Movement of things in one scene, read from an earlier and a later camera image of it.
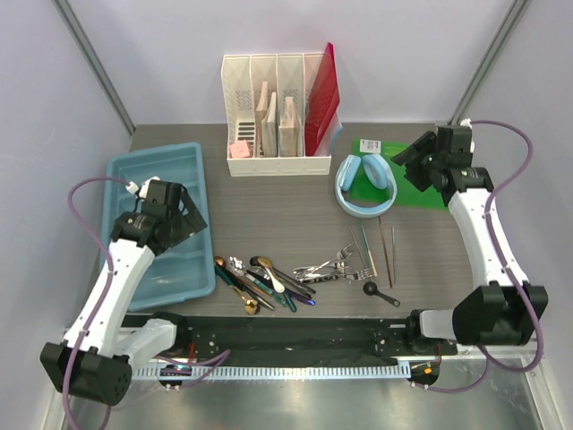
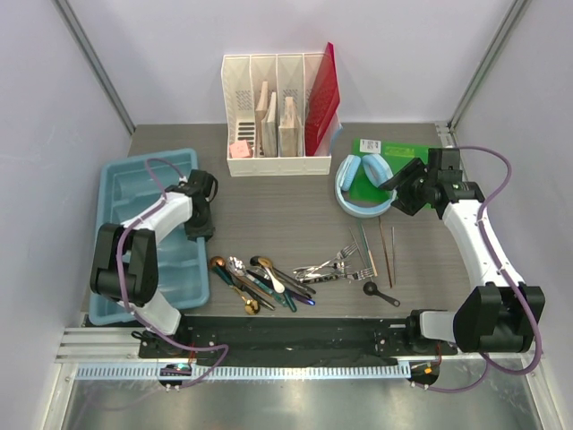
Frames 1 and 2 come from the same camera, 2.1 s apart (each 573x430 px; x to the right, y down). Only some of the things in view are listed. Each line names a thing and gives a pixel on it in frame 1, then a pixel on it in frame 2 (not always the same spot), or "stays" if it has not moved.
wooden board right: (290, 131) stays
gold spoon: (252, 306) stays
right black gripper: (419, 147) → (406, 202)
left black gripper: (191, 223) → (205, 230)
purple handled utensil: (303, 299) stays
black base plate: (298, 340) stays
